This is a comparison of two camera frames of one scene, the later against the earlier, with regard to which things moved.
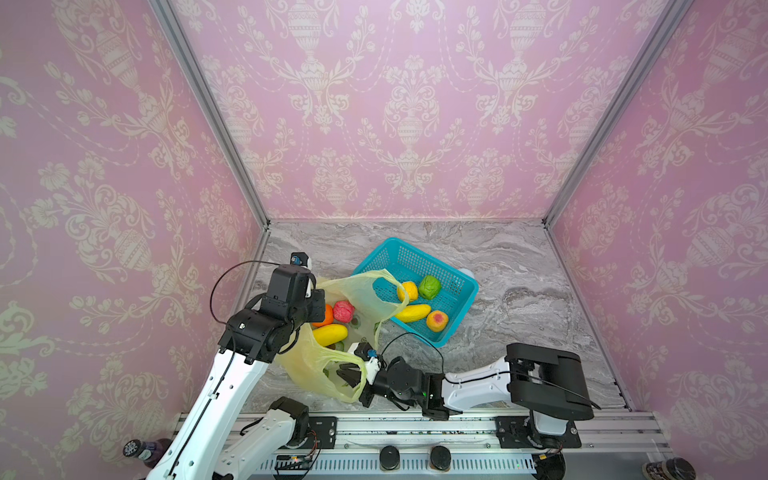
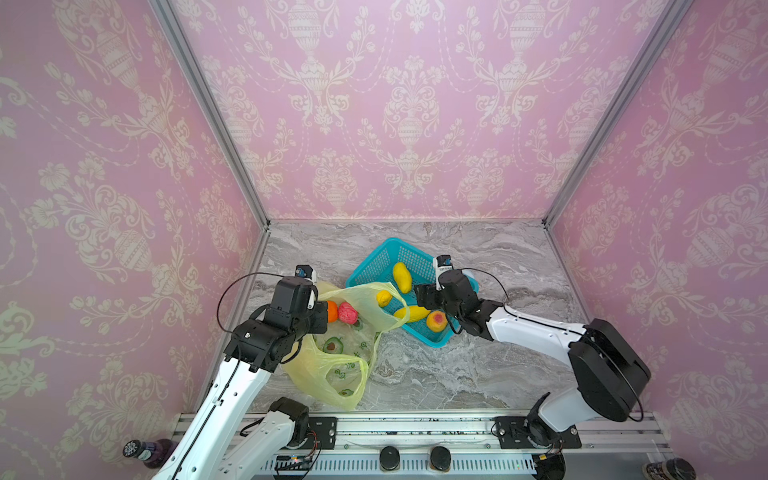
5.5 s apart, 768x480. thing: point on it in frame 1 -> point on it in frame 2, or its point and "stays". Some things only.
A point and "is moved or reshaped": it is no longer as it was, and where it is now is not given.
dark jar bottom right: [675, 468] stays
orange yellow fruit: [437, 320] stays
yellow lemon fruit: [411, 289] -> [383, 298]
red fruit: [343, 311] stays
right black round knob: [440, 458] stays
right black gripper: [365, 375] -> [429, 297]
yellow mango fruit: [330, 334] -> [402, 277]
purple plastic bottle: [147, 452] stays
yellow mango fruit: [413, 312] stays
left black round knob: [389, 457] stays
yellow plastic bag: [339, 372] is moved or reshaped
